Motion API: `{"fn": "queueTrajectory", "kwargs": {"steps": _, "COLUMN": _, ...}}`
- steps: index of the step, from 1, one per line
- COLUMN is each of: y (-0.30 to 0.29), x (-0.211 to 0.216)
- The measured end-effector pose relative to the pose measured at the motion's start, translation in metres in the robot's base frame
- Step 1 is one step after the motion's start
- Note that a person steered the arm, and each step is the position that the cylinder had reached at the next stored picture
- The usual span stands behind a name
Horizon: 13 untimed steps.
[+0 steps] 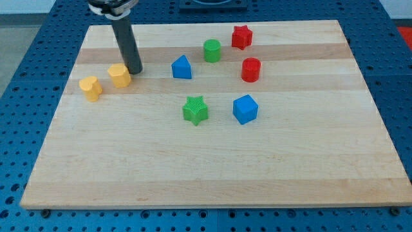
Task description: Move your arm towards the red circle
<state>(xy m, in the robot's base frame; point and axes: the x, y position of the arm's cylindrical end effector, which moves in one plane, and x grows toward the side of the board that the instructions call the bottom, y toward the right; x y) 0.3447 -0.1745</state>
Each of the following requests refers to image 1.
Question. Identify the blue cube block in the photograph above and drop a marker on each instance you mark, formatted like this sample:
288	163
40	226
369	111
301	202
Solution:
245	109

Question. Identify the blue triangle block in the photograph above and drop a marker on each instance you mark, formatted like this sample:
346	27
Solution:
181	68

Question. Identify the wooden board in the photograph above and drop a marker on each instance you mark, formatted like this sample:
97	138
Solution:
318	140

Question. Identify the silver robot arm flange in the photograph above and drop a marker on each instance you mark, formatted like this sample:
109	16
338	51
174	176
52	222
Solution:
112	9

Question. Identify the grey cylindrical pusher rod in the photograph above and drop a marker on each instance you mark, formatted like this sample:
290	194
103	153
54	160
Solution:
127	44

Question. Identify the yellow hexagon block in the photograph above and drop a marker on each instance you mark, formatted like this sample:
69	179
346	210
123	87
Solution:
119	75

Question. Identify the red cylinder block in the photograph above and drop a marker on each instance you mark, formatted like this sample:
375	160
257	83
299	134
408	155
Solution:
250	69

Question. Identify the red star block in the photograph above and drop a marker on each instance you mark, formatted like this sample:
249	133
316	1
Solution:
241	37

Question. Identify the green star block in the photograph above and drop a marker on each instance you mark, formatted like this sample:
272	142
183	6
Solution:
195	110

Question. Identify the yellow heart block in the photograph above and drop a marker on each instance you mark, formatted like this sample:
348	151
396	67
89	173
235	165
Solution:
91	88

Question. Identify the green cylinder block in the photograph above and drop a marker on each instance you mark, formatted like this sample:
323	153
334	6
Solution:
212	50

